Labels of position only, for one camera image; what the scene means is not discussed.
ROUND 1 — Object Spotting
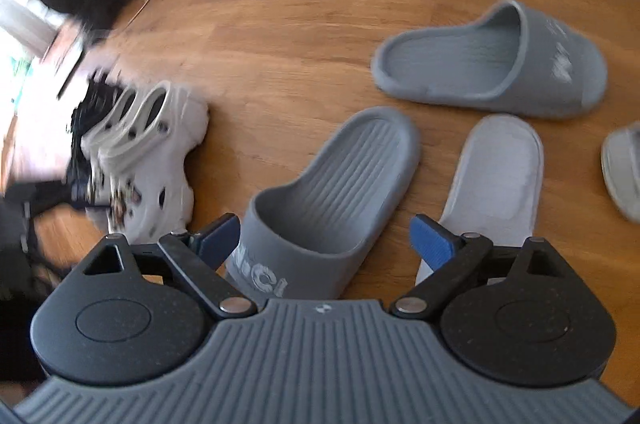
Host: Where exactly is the beige cable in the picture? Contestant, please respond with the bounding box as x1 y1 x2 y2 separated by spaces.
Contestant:
129 0 154 25

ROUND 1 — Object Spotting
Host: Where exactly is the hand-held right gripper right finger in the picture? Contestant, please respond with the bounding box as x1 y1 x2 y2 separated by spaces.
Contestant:
390 214 566 320

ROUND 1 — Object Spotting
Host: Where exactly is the dark grey slide sandal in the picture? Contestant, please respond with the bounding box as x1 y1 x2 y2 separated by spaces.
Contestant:
371 0 609 121
225 106 422 301

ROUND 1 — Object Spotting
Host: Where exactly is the light grey open-toe slipper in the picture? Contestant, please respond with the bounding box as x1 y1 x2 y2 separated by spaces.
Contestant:
415 114 545 285
600 121 640 225

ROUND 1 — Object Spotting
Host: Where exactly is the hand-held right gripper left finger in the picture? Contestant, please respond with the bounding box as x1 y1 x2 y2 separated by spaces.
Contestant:
82 212 258 320

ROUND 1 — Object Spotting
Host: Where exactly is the white clog with charms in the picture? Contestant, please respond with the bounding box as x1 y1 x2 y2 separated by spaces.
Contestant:
80 86 146 235
107 81 211 245

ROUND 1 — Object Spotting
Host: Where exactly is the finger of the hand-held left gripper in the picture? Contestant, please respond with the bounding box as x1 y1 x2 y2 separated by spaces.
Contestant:
22 184 111 217

